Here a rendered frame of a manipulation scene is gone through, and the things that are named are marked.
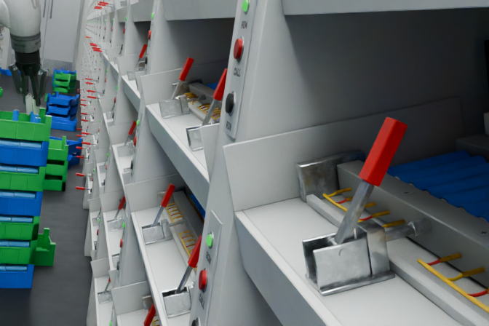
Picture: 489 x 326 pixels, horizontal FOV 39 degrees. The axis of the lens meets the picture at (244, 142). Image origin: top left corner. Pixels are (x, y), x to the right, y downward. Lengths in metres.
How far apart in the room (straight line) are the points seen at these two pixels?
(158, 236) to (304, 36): 0.60
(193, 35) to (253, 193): 0.71
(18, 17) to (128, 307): 1.16
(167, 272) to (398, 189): 0.54
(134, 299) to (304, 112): 0.82
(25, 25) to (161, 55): 1.06
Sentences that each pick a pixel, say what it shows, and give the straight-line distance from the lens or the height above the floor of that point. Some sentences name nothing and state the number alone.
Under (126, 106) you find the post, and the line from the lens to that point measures 1.90.
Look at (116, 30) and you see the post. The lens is 2.59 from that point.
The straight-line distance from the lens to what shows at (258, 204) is 0.52.
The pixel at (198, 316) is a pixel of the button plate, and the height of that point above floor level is 0.63.
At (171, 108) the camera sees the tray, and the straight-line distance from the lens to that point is 1.01.
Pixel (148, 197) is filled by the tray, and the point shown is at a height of 0.58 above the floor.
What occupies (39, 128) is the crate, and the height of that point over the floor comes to 0.52.
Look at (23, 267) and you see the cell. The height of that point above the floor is 0.07.
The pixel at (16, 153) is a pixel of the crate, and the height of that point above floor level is 0.43.
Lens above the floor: 0.85
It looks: 7 degrees down
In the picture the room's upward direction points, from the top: 9 degrees clockwise
